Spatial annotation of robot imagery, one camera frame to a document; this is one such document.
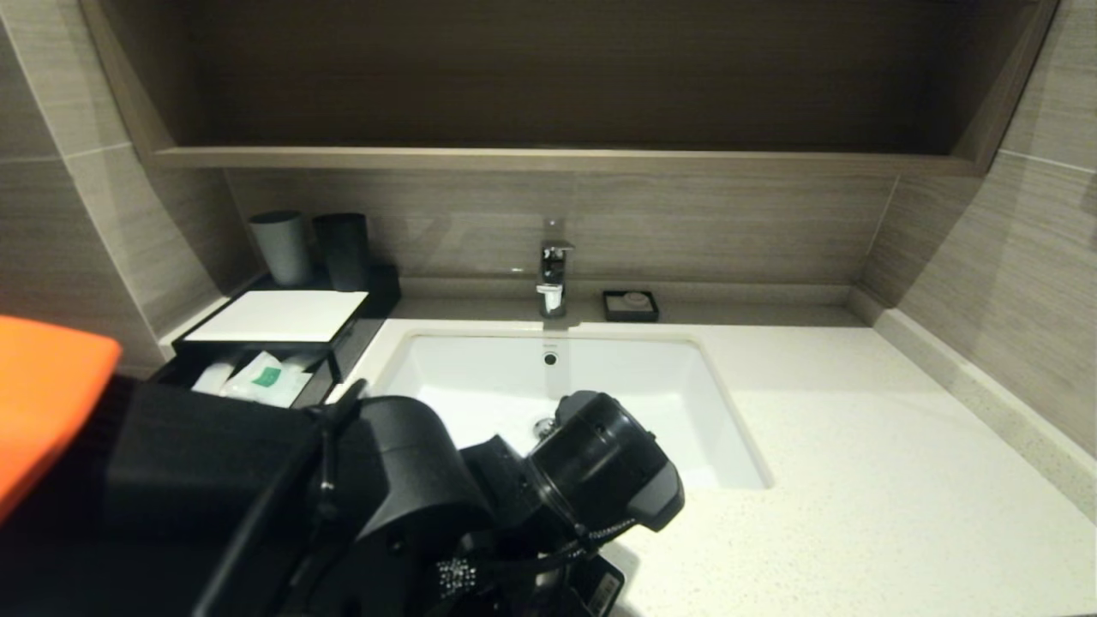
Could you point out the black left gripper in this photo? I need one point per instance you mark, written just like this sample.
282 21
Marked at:
574 591

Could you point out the square shower cap packet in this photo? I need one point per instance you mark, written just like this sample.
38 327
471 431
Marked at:
266 381

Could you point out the dark tumbler cup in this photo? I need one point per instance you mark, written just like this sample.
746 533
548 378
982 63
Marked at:
344 253

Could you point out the long dental kit packet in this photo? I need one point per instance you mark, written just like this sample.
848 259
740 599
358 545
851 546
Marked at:
212 377

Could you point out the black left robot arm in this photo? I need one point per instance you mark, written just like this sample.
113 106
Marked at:
257 480

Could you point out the black box white ribbed top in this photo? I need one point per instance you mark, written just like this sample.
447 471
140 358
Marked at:
283 315

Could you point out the chrome sink drain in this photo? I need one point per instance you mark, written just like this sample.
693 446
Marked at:
542 427

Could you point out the white sink basin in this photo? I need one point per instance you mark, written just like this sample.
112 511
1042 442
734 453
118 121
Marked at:
480 377

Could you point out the black soap dish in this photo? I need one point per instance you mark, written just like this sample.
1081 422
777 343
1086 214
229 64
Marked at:
610 308

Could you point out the round beige soap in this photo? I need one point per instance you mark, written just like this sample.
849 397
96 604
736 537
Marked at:
635 301

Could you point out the chrome faucet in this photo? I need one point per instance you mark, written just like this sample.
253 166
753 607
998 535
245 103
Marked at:
554 270

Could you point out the grey cup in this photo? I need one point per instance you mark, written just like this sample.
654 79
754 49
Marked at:
283 248

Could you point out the wooden wall shelf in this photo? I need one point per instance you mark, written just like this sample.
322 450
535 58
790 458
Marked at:
548 160

